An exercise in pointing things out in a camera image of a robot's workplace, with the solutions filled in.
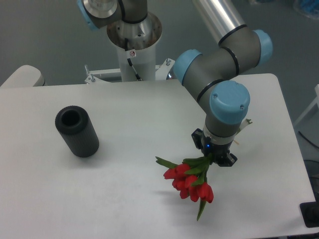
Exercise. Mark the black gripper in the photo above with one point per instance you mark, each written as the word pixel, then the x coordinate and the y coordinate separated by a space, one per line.
pixel 216 147

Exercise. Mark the red tulip bouquet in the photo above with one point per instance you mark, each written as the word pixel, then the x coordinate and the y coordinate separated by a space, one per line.
pixel 190 179

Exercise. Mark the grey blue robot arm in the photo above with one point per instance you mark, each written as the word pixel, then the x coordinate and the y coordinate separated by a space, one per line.
pixel 209 79

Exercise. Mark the black ribbed cylindrical vase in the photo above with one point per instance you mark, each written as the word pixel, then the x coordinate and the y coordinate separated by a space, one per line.
pixel 74 125

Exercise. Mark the black device at table edge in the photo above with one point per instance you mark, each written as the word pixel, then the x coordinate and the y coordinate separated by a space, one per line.
pixel 310 213

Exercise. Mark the white chair armrest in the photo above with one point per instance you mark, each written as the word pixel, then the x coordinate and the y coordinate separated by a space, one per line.
pixel 24 76

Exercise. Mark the white metal base bracket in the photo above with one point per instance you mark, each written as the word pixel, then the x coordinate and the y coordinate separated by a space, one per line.
pixel 163 72

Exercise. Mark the white frame at right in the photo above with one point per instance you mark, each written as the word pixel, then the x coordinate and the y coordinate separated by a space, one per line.
pixel 310 110

